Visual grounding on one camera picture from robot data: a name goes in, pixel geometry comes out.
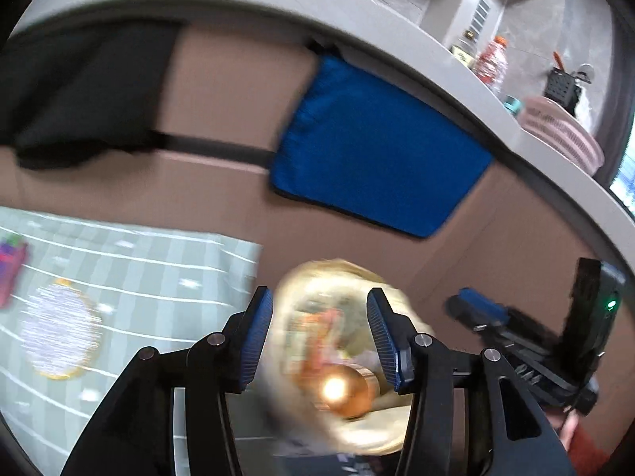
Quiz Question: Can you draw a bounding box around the blue cloth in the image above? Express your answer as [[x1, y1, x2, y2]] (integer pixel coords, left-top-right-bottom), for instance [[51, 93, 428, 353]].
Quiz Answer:
[[267, 54, 495, 240]]

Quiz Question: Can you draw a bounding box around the pink purple packet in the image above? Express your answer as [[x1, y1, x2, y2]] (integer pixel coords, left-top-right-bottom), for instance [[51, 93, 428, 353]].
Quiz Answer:
[[0, 234, 29, 309]]

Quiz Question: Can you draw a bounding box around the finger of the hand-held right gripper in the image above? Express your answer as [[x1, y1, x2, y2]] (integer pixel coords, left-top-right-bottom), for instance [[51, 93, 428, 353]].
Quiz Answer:
[[445, 286, 513, 332]]

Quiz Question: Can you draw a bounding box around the green checked tablecloth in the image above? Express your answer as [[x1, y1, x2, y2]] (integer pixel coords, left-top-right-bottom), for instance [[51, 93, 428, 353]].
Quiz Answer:
[[0, 205, 265, 476]]

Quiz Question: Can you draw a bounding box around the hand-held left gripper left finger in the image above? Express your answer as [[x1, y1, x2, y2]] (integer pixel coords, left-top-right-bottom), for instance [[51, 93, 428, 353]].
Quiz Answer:
[[60, 285, 275, 476]]

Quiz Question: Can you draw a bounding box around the shiny orange round object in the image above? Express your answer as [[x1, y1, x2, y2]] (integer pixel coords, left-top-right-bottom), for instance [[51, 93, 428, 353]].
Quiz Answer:
[[316, 363, 379, 420]]

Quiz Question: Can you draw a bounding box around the black utensil holder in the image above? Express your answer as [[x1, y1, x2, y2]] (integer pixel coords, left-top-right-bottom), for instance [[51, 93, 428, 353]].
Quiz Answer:
[[542, 66, 585, 111]]

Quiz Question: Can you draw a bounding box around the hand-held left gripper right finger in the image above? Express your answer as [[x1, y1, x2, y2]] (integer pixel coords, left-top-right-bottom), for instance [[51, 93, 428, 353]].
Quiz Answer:
[[366, 288, 579, 476]]

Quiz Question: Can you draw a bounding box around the round gold rimmed coaster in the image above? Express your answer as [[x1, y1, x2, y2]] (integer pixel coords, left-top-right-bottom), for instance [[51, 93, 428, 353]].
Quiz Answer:
[[21, 279, 103, 381]]

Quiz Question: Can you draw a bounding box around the bottle with orange cap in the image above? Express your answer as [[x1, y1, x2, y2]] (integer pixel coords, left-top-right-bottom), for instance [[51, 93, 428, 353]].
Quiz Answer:
[[473, 34, 510, 93]]

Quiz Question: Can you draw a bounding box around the pink plastic basket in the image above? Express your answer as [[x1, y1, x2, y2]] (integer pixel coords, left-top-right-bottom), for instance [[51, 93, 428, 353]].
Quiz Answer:
[[515, 96, 606, 178]]

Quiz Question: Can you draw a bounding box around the person's right forearm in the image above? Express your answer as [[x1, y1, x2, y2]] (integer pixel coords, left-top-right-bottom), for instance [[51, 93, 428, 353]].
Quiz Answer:
[[560, 411, 614, 476]]

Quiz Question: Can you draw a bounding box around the small brown cardboard panel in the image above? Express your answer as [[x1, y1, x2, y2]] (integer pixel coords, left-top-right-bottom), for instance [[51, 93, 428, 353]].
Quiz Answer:
[[158, 24, 319, 152]]

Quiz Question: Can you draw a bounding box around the clear oil bottle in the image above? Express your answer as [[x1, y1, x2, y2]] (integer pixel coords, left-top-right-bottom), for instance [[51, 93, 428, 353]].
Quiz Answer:
[[450, 31, 480, 66]]

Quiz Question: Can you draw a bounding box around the black cloth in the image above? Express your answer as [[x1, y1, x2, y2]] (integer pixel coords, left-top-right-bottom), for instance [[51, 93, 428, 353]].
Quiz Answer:
[[0, 21, 183, 170]]

